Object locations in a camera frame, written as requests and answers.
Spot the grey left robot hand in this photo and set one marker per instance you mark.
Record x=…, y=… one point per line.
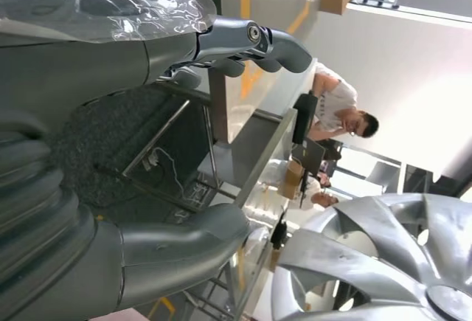
x=92, y=64

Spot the small brown cardboard box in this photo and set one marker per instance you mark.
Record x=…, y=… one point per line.
x=291, y=179

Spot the black case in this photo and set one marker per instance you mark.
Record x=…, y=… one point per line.
x=279, y=231

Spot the grey laptop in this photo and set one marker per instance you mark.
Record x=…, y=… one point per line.
x=310, y=155

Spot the person at desk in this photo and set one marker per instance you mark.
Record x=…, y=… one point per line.
x=339, y=99
x=326, y=199

